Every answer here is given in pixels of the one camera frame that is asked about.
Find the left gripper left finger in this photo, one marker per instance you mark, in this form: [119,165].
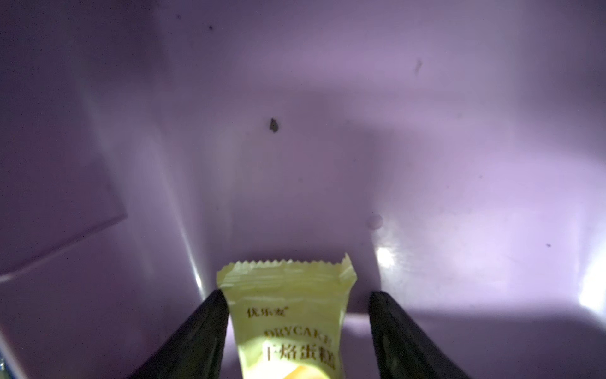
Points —
[195,350]

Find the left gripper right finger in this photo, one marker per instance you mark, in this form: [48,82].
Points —
[402,348]

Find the yellow cookie packet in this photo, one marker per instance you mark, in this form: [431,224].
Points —
[288,315]

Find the purple bottom drawer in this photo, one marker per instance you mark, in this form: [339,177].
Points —
[455,150]

